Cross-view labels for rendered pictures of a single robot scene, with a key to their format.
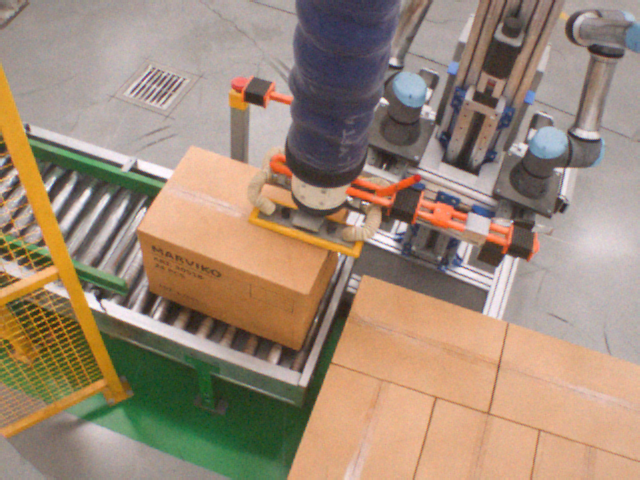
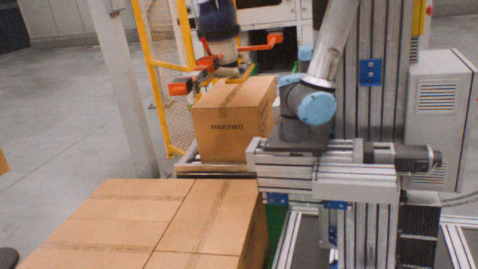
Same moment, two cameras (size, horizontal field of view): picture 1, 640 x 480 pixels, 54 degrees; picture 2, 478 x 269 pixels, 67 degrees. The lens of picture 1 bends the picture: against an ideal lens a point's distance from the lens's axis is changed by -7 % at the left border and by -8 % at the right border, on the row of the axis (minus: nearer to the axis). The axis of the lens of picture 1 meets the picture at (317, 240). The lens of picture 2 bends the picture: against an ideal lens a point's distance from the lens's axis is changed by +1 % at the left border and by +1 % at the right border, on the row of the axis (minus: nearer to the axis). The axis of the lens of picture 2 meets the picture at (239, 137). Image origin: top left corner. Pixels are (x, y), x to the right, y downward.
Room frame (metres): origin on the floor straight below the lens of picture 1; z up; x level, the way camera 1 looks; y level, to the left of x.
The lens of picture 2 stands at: (1.45, -1.93, 1.61)
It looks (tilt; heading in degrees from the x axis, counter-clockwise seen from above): 24 degrees down; 94
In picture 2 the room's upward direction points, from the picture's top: 8 degrees counter-clockwise
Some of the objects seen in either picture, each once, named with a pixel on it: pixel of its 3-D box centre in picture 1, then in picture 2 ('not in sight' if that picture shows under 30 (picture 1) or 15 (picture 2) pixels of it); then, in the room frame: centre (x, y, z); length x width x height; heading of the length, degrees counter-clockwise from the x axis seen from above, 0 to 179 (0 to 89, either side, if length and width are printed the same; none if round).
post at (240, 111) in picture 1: (239, 175); not in sight; (1.83, 0.37, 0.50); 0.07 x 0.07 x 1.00; 79
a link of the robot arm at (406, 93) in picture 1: (406, 95); (311, 57); (1.72, -0.22, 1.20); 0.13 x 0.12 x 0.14; 45
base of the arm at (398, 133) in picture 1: (401, 120); not in sight; (1.71, -0.22, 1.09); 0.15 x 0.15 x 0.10
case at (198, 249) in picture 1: (244, 248); (240, 119); (1.31, 0.25, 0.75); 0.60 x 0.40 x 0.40; 77
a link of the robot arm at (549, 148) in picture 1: (547, 150); (296, 92); (1.58, -0.71, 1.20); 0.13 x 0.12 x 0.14; 104
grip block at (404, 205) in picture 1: (405, 203); (208, 64); (1.22, -0.23, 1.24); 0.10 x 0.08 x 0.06; 169
